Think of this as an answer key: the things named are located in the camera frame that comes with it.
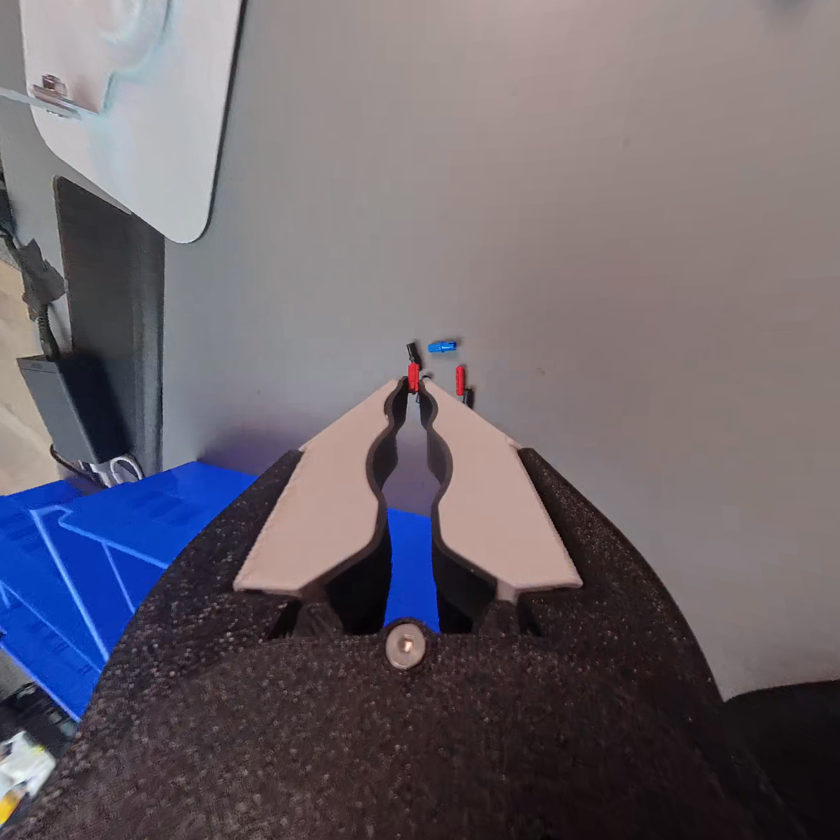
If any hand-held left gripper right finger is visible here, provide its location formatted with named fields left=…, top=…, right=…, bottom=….
left=415, top=379, right=585, bottom=635

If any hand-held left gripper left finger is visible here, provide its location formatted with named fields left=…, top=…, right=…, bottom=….
left=231, top=377, right=409, bottom=634

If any group of small brick pins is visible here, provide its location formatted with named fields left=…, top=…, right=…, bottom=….
left=406, top=339, right=475, bottom=409

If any grey desk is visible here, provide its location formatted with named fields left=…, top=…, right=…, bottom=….
left=0, top=0, right=840, bottom=703

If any blue plastic bin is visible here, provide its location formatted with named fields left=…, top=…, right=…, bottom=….
left=0, top=461, right=442, bottom=723

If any black power adapter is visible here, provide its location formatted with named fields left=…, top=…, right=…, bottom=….
left=17, top=354, right=129, bottom=468

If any crumpled white packaging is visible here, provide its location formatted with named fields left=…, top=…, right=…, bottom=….
left=0, top=730, right=59, bottom=818

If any white cable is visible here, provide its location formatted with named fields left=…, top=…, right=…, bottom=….
left=77, top=455, right=145, bottom=488

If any black adapter cable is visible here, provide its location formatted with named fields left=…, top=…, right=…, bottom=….
left=0, top=223, right=67, bottom=361

